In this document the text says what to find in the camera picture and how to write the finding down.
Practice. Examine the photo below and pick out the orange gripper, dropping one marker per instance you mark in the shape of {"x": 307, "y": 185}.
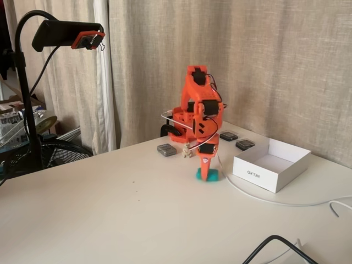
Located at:
{"x": 207, "y": 150}

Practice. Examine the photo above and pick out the green rounded case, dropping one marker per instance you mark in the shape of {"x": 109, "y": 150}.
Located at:
{"x": 214, "y": 176}

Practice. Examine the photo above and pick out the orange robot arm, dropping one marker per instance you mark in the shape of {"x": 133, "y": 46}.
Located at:
{"x": 203, "y": 90}

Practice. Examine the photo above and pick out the small beige bear figurine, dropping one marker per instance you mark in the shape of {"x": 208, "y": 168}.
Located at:
{"x": 187, "y": 151}

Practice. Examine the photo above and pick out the small black case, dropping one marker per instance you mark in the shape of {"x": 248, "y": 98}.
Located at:
{"x": 229, "y": 136}
{"x": 245, "y": 144}

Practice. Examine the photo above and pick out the small grey case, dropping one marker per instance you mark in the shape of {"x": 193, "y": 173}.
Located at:
{"x": 166, "y": 150}

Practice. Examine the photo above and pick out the white cardboard box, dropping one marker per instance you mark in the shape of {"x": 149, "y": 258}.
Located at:
{"x": 253, "y": 171}

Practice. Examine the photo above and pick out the black table clamp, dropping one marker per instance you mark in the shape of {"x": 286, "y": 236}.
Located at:
{"x": 165, "y": 129}

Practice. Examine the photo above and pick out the beige linen curtain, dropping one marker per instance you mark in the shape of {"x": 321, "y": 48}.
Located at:
{"x": 247, "y": 55}

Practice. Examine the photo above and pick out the black fan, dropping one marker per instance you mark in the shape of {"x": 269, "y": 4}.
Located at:
{"x": 63, "y": 154}

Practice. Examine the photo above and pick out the beige lamp head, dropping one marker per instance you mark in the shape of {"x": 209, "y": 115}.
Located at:
{"x": 45, "y": 121}

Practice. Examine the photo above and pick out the black gooseneck stand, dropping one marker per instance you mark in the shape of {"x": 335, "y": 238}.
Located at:
{"x": 27, "y": 90}

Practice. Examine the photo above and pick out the brown cardboard box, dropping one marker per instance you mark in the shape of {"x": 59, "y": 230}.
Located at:
{"x": 16, "y": 93}

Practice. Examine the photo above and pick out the dark hanging clothing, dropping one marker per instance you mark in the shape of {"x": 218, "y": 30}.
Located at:
{"x": 4, "y": 41}

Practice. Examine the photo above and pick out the small orange camera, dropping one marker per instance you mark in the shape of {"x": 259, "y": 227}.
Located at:
{"x": 79, "y": 41}

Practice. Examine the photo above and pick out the black camera holder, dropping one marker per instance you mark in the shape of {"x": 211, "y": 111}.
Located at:
{"x": 60, "y": 34}

